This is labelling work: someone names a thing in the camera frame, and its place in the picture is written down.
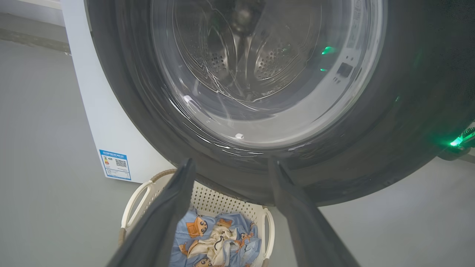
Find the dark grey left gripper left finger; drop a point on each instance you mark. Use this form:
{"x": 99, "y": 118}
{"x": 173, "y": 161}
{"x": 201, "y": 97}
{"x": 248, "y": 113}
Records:
{"x": 159, "y": 222}

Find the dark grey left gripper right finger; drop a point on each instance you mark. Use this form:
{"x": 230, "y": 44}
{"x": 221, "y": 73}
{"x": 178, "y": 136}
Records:
{"x": 304, "y": 230}

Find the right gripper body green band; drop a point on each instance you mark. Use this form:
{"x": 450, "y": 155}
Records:
{"x": 458, "y": 148}

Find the blue white bear-print garment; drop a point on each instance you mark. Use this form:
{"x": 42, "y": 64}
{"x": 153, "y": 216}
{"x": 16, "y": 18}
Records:
{"x": 211, "y": 248}

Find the blue cartoon print garment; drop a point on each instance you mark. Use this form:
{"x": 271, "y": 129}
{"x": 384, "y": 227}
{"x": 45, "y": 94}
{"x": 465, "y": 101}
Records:
{"x": 245, "y": 226}

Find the cream perforated laundry basket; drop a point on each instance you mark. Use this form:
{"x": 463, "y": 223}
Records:
{"x": 222, "y": 202}

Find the white washing machine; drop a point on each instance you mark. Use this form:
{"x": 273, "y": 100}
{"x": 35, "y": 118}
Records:
{"x": 107, "y": 122}

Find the steel washing machine drum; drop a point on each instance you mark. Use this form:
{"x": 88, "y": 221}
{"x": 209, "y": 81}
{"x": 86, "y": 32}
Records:
{"x": 274, "y": 63}

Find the blue energy label sticker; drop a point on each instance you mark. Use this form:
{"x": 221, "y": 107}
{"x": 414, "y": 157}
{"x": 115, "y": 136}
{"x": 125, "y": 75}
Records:
{"x": 115, "y": 165}

